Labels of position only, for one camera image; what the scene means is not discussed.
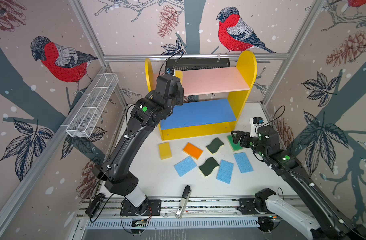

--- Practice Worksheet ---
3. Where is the perforated aluminium rail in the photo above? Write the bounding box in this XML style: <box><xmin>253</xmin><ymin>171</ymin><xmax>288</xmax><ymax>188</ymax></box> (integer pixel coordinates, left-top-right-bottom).
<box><xmin>86</xmin><ymin>217</ymin><xmax>260</xmax><ymax>230</ymax></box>

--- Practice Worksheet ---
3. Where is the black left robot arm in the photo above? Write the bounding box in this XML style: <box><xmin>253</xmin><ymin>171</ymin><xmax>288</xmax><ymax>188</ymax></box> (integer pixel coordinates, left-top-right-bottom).
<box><xmin>92</xmin><ymin>75</ymin><xmax>184</xmax><ymax>215</ymax></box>

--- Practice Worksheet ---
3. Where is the dark green wavy sponge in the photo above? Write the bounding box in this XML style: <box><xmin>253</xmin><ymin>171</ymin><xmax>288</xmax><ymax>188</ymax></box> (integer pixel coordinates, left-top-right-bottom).
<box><xmin>206</xmin><ymin>138</ymin><xmax>224</xmax><ymax>154</ymax></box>
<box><xmin>199</xmin><ymin>157</ymin><xmax>220</xmax><ymax>177</ymax></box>

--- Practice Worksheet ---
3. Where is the black clamp handle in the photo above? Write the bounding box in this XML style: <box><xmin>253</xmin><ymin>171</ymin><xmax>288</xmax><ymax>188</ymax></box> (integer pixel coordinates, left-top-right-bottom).
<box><xmin>85</xmin><ymin>193</ymin><xmax>105</xmax><ymax>217</ymax></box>

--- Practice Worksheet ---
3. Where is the pink upper shelf board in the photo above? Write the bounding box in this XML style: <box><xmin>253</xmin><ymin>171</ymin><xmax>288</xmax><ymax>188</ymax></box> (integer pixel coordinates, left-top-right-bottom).
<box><xmin>181</xmin><ymin>67</ymin><xmax>256</xmax><ymax>96</ymax></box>

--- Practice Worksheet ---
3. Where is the white wire mesh basket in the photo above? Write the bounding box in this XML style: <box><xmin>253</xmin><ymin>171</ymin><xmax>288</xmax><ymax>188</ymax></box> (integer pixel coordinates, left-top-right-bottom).
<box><xmin>66</xmin><ymin>73</ymin><xmax>118</xmax><ymax>138</ymax></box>

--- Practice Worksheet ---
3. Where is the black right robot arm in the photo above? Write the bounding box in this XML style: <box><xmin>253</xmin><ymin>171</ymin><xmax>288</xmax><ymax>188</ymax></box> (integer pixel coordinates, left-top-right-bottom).
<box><xmin>231</xmin><ymin>126</ymin><xmax>366</xmax><ymax>240</ymax></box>

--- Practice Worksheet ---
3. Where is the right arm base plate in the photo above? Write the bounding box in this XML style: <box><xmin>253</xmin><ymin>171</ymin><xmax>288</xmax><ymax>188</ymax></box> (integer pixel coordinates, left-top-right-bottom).
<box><xmin>237</xmin><ymin>198</ymin><xmax>260</xmax><ymax>215</ymax></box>

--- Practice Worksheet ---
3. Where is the light blue sponge middle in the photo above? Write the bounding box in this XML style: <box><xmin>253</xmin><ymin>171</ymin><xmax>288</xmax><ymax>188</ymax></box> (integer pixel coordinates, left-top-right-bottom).
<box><xmin>217</xmin><ymin>160</ymin><xmax>234</xmax><ymax>184</ymax></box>

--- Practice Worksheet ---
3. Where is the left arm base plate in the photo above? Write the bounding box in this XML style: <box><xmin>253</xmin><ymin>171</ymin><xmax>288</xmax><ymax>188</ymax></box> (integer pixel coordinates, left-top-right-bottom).
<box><xmin>120</xmin><ymin>199</ymin><xmax>161</xmax><ymax>217</ymax></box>

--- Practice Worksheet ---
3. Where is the light blue sponge left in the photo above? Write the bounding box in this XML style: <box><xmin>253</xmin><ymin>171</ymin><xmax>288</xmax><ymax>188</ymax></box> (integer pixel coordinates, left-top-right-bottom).
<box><xmin>174</xmin><ymin>157</ymin><xmax>197</xmax><ymax>177</ymax></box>

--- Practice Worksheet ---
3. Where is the yellow shelf frame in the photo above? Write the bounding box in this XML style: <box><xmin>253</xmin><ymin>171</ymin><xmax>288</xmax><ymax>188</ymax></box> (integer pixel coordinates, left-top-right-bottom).
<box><xmin>158</xmin><ymin>51</ymin><xmax>258</xmax><ymax>141</ymax></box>

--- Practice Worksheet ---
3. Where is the orange sponge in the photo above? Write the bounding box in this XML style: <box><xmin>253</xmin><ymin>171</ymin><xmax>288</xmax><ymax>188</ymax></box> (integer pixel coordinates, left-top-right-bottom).
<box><xmin>183</xmin><ymin>143</ymin><xmax>203</xmax><ymax>160</ymax></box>

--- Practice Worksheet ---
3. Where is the black silver handheld tool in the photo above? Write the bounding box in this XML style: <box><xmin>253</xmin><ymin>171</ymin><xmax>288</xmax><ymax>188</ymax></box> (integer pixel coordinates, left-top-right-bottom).
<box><xmin>175</xmin><ymin>185</ymin><xmax>192</xmax><ymax>219</ymax></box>

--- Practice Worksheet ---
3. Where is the blue lower shelf board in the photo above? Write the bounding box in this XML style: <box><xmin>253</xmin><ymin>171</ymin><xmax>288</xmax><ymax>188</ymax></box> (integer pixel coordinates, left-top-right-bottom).
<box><xmin>160</xmin><ymin>99</ymin><xmax>236</xmax><ymax>130</ymax></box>

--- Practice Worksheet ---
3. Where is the light blue sponge right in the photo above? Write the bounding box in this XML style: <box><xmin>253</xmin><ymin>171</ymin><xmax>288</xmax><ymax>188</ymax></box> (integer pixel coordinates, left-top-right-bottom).
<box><xmin>234</xmin><ymin>152</ymin><xmax>254</xmax><ymax>174</ymax></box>

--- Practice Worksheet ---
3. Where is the light blue sponge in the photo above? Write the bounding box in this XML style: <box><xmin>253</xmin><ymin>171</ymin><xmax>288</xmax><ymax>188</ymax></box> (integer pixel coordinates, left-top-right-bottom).
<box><xmin>174</xmin><ymin>157</ymin><xmax>197</xmax><ymax>177</ymax></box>
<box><xmin>217</xmin><ymin>160</ymin><xmax>234</xmax><ymax>184</ymax></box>
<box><xmin>234</xmin><ymin>152</ymin><xmax>254</xmax><ymax>174</ymax></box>

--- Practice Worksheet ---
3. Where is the green yellow sponge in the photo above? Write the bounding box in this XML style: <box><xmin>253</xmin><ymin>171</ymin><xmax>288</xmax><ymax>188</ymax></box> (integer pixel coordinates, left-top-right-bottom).
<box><xmin>227</xmin><ymin>135</ymin><xmax>243</xmax><ymax>152</ymax></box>

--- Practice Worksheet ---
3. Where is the black vent panel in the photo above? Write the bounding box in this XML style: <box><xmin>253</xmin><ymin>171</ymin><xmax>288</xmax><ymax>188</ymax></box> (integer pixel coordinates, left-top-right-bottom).
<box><xmin>165</xmin><ymin>59</ymin><xmax>231</xmax><ymax>71</ymax></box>

